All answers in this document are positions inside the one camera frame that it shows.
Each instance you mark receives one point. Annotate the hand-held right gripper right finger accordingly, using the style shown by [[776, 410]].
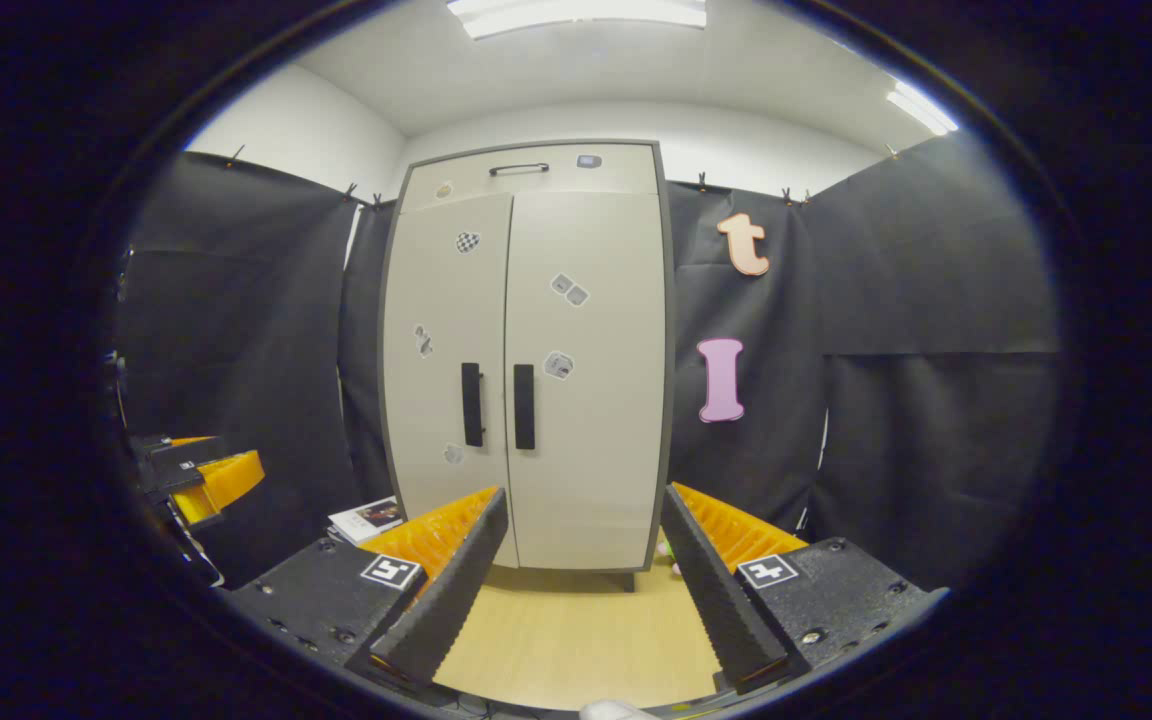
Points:
[[716, 600]]

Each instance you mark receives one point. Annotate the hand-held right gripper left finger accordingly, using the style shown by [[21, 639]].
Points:
[[446, 600]]

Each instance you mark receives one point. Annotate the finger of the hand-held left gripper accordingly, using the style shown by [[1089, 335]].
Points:
[[161, 450], [234, 478]]

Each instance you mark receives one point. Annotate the shoe cabinet door square stickers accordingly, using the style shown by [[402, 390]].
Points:
[[596, 450]]

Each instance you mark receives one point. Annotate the shoe cabinet door checkered sticker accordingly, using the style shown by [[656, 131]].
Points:
[[436, 400]]

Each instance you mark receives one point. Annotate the grey shoe cabinet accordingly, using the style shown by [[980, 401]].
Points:
[[669, 400]]

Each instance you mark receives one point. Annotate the grey cabinet drawer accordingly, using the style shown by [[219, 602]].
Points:
[[626, 178]]

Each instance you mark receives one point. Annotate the pink star plush toy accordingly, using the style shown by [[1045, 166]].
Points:
[[664, 548]]

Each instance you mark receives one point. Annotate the printed magazine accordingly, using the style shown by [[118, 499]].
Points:
[[366, 520]]

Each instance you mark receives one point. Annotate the ceiling light panel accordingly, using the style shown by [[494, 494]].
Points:
[[921, 107], [576, 15]]

